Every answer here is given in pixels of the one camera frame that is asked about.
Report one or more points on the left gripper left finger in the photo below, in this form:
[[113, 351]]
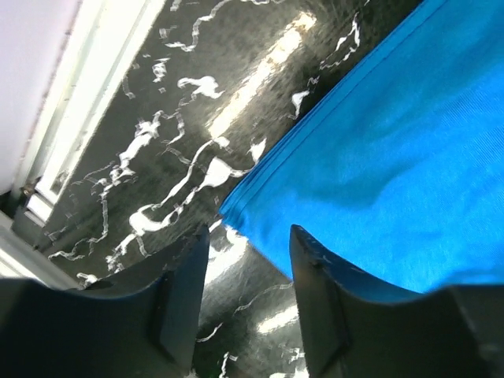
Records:
[[139, 322]]

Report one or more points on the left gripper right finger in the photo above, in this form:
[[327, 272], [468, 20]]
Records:
[[354, 324]]

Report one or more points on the blue cloth napkin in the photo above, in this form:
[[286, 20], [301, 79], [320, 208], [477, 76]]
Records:
[[399, 168]]

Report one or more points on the aluminium frame rail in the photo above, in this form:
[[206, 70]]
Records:
[[103, 41]]

